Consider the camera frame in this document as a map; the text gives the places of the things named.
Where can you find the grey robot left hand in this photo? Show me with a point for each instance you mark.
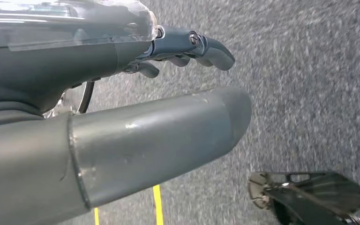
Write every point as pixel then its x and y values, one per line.
pixel 59 62

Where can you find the robot left arm ribbed sleeve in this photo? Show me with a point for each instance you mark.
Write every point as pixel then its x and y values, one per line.
pixel 6 115

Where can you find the black robot left foot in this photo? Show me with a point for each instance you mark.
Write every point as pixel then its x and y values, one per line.
pixel 316 195

